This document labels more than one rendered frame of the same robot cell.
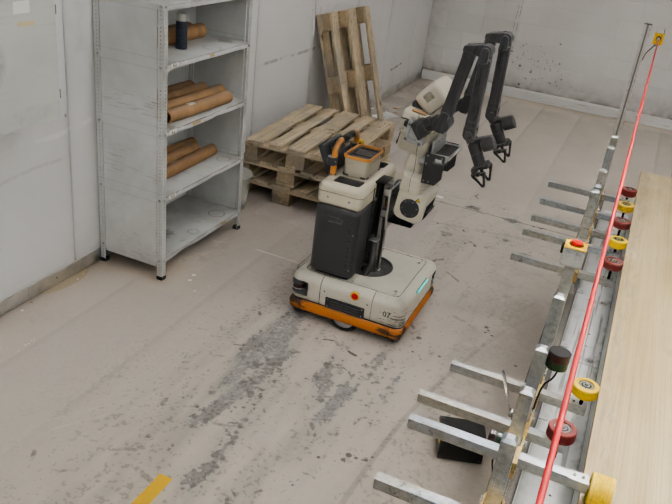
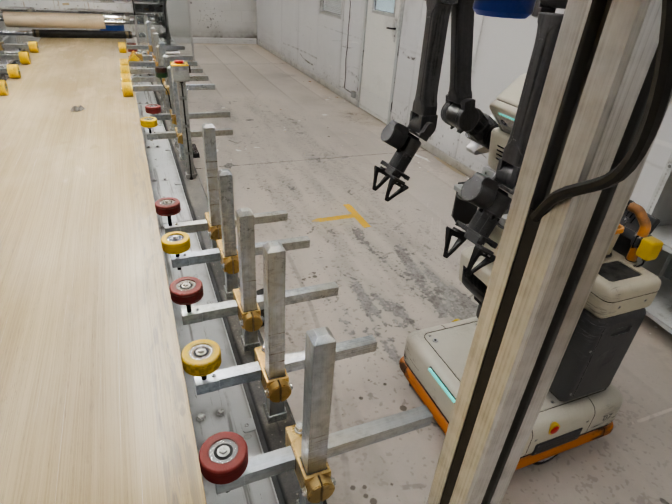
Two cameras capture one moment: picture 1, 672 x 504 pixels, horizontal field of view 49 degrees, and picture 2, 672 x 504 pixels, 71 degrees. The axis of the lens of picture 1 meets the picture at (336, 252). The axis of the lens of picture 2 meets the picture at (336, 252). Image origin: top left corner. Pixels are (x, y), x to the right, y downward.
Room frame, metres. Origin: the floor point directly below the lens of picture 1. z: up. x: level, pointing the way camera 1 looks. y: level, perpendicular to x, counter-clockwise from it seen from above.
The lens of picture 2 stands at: (4.23, -1.74, 1.61)
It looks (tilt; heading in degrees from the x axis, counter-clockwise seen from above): 31 degrees down; 135
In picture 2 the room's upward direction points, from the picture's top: 4 degrees clockwise
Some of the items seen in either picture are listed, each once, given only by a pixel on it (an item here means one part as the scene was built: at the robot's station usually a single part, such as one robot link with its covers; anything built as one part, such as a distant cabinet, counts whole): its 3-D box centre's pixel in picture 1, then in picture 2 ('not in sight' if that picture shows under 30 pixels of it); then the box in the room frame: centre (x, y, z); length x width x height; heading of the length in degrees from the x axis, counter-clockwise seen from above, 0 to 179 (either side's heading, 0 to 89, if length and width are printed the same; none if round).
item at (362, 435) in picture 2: (588, 193); (330, 446); (3.83, -1.32, 0.83); 0.43 x 0.03 x 0.04; 70
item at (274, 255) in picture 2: (598, 190); (274, 341); (3.61, -1.30, 0.93); 0.04 x 0.04 x 0.48; 70
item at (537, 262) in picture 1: (560, 269); (228, 222); (2.89, -0.98, 0.80); 0.43 x 0.03 x 0.04; 70
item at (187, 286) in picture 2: (619, 230); (188, 301); (3.29, -1.33, 0.85); 0.08 x 0.08 x 0.11
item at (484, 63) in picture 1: (478, 94); (431, 59); (3.36, -0.55, 1.40); 0.11 x 0.06 x 0.43; 160
